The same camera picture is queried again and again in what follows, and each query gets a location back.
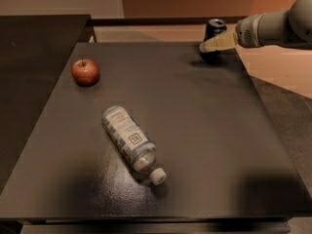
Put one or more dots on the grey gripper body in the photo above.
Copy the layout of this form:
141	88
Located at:
248	32

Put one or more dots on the dark pepsi can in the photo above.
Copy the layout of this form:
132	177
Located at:
213	27

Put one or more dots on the clear plastic water bottle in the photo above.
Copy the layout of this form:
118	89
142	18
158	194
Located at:
138	150

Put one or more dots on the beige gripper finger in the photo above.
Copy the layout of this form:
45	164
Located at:
224	41

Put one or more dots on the red apple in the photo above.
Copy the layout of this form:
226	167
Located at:
85	72

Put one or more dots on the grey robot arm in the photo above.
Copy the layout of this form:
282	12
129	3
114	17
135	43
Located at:
291	28

